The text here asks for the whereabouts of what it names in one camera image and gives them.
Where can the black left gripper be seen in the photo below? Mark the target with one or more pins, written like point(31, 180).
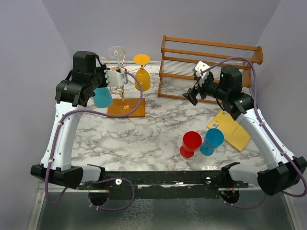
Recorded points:
point(101, 69)

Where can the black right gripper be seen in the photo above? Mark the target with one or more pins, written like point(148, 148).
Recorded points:
point(192, 93)

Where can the blue plastic goblet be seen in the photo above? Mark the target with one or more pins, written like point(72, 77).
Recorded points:
point(102, 98)
point(212, 140)

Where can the clear smooth wine glass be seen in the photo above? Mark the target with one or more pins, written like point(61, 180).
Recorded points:
point(119, 55)

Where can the yellow plastic goblet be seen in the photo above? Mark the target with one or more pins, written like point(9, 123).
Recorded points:
point(142, 75)

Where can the red plastic goblet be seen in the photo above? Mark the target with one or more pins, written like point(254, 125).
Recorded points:
point(191, 142)

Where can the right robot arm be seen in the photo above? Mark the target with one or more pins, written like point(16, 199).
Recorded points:
point(284, 169)

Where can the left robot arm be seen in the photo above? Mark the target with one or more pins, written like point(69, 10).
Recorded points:
point(72, 95)

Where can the wooden base of glass rack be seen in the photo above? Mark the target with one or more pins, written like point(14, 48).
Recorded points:
point(124, 106)

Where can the wooden shelf rack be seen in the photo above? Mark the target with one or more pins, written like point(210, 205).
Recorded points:
point(180, 55)

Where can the yellow book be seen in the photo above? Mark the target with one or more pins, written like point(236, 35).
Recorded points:
point(234, 133)

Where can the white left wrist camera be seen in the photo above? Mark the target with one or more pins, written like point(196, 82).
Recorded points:
point(116, 78)

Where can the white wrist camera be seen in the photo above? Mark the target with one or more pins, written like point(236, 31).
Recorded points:
point(116, 78)
point(198, 72)

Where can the gold wire glass rack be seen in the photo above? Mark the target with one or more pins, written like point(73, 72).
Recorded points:
point(120, 90)

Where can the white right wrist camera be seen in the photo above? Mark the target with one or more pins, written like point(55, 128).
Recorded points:
point(198, 72)

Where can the black mounting rail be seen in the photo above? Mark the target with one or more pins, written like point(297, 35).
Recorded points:
point(176, 184)

